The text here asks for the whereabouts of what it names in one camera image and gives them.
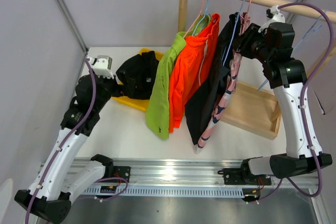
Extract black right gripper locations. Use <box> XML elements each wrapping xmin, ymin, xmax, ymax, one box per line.
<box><xmin>231</xmin><ymin>24</ymin><xmax>272</xmax><ymax>65</ymax></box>

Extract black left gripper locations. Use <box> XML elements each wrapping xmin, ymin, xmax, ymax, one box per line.
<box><xmin>94</xmin><ymin>70</ymin><xmax>134</xmax><ymax>112</ymax></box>

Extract pink patterned shorts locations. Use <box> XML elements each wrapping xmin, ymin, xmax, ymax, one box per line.
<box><xmin>195</xmin><ymin>14</ymin><xmax>250</xmax><ymax>153</ymax></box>

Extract black shorts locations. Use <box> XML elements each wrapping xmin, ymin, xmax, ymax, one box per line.
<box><xmin>116</xmin><ymin>50</ymin><xmax>159</xmax><ymax>100</ymax></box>

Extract blue wire hanger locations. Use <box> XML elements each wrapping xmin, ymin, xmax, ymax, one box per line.
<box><xmin>192</xmin><ymin>0</ymin><xmax>209</xmax><ymax>36</ymax></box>
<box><xmin>257</xmin><ymin>9</ymin><xmax>329</xmax><ymax>92</ymax></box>
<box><xmin>222</xmin><ymin>0</ymin><xmax>245</xmax><ymax>66</ymax></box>

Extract orange shorts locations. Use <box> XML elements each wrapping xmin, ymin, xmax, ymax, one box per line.
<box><xmin>169</xmin><ymin>13</ymin><xmax>220</xmax><ymax>133</ymax></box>

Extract dark navy shorts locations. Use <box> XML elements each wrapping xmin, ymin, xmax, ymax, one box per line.
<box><xmin>185</xmin><ymin>13</ymin><xmax>241</xmax><ymax>152</ymax></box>

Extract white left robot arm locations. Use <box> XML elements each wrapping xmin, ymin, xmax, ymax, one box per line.
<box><xmin>14</xmin><ymin>74</ymin><xmax>121</xmax><ymax>223</ymax></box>

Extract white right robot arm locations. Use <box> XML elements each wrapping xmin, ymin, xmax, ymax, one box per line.
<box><xmin>233</xmin><ymin>22</ymin><xmax>332</xmax><ymax>184</ymax></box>

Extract lime green shorts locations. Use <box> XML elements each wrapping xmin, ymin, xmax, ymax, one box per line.
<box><xmin>145</xmin><ymin>16</ymin><xmax>208</xmax><ymax>140</ymax></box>

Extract yellow plastic tray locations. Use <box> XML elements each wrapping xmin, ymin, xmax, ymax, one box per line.
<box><xmin>112</xmin><ymin>48</ymin><xmax>164</xmax><ymax>112</ymax></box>

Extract wooden tray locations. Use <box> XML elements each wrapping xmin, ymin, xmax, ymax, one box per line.
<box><xmin>221</xmin><ymin>82</ymin><xmax>281</xmax><ymax>140</ymax></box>

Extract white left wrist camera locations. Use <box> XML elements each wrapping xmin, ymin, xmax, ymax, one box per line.
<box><xmin>86</xmin><ymin>55</ymin><xmax>115</xmax><ymax>79</ymax></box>

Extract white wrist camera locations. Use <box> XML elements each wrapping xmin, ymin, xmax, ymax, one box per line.
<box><xmin>86</xmin><ymin>55</ymin><xmax>115</xmax><ymax>79</ymax></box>
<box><xmin>258</xmin><ymin>5</ymin><xmax>286</xmax><ymax>33</ymax></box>

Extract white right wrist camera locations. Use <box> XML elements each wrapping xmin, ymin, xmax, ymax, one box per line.
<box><xmin>258</xmin><ymin>5</ymin><xmax>286</xmax><ymax>33</ymax></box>

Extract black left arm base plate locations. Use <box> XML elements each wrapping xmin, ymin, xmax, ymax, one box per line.
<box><xmin>112</xmin><ymin>166</ymin><xmax>131</xmax><ymax>182</ymax></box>

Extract aluminium mounting rail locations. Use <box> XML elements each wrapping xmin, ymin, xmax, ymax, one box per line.
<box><xmin>65</xmin><ymin>158</ymin><xmax>318</xmax><ymax>202</ymax></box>

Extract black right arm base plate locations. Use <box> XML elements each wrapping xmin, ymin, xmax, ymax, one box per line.
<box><xmin>217</xmin><ymin>165</ymin><xmax>271</xmax><ymax>186</ymax></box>

